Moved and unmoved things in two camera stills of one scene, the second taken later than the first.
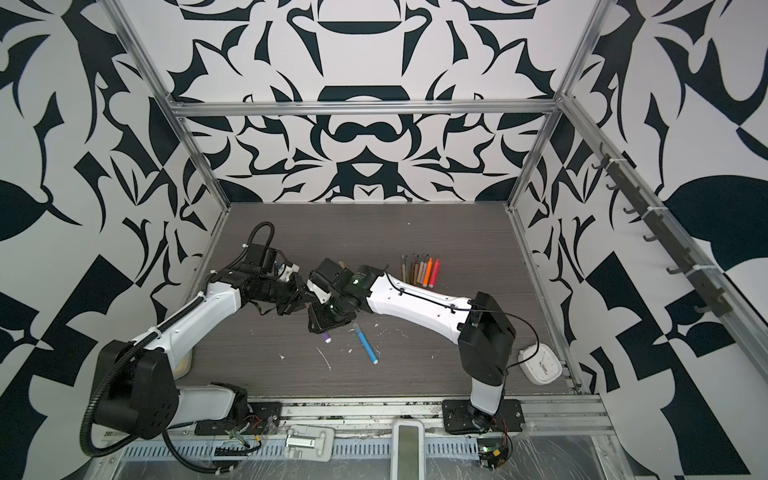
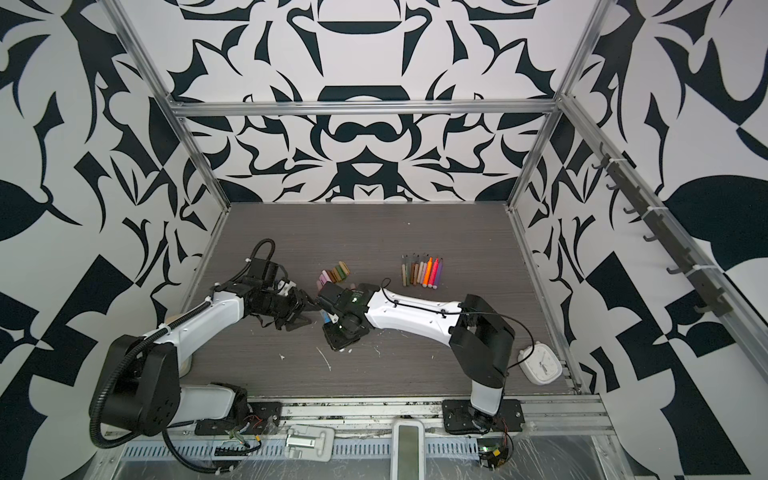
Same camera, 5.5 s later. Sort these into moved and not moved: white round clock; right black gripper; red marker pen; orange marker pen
Moved: right black gripper
Not moved: white round clock; orange marker pen; red marker pen
